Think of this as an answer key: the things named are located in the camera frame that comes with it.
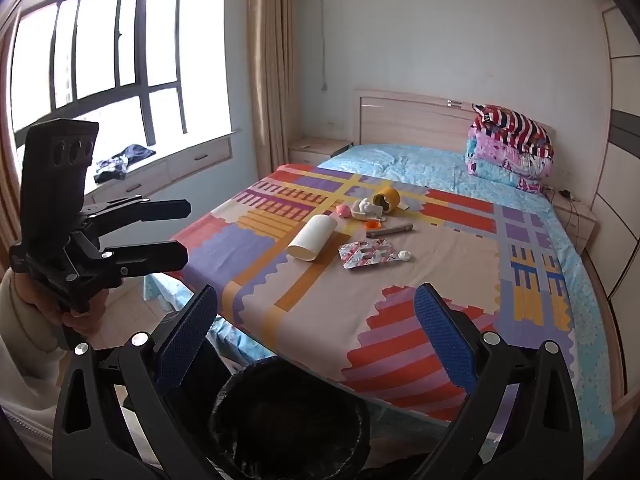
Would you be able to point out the wooden wardrobe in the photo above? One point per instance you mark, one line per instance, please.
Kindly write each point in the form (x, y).
(622, 160)

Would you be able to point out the black trash bin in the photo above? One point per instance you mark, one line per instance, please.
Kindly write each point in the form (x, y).
(285, 420)

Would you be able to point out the white plastic tray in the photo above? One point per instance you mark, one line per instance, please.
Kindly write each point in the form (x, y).
(357, 216)

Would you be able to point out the brown stick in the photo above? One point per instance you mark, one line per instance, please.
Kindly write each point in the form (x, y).
(392, 230)

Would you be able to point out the wooden nightstand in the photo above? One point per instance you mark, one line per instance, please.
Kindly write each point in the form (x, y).
(312, 152)
(575, 220)

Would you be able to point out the light blue folded quilt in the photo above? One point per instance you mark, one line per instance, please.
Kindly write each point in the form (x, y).
(495, 175)

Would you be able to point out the small pink object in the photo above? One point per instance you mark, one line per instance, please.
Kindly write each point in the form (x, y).
(343, 210)

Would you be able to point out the person's white clothing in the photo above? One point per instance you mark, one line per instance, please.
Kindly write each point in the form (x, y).
(30, 410)

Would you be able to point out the window seat cabinet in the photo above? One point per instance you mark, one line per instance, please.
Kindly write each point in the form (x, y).
(190, 160)

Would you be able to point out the silver blister pack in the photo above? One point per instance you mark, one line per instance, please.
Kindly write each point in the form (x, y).
(367, 255)

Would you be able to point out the dark blue cloth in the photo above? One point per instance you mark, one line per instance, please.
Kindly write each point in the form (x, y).
(122, 162)

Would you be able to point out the beige curtain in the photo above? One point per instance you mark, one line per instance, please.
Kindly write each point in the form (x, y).
(272, 60)

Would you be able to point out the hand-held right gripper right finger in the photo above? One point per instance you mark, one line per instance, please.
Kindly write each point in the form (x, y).
(445, 340)

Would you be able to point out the white bottle cap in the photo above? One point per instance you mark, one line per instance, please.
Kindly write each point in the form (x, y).
(405, 256)

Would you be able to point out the pink floral folded quilt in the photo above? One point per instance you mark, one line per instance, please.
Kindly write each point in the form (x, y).
(500, 155)

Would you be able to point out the wooden bed headboard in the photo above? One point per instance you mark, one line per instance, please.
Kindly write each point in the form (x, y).
(400, 120)

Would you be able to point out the window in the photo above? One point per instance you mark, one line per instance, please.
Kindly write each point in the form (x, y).
(100, 55)

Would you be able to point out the colourful patterned bed sheet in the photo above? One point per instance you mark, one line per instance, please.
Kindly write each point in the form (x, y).
(350, 305)

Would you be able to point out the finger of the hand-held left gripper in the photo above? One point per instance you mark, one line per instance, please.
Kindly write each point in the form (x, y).
(160, 209)
(155, 256)

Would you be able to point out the yellow tape roll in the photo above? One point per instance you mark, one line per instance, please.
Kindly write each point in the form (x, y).
(387, 195)

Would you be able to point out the white tissue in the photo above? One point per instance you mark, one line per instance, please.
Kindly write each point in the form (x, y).
(369, 206)

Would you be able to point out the person's left hand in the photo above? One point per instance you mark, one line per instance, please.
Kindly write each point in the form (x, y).
(80, 325)

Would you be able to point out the orange bottle cap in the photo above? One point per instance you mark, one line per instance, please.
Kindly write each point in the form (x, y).
(373, 225)

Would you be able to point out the light blue bed sheet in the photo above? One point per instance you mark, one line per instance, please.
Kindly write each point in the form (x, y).
(410, 165)

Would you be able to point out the striped folded blanket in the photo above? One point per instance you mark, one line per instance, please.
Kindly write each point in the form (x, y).
(510, 125)

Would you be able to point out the white paper tube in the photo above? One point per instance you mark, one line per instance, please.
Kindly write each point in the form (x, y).
(312, 237)

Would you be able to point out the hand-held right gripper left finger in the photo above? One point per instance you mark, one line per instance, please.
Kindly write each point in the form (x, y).
(187, 330)

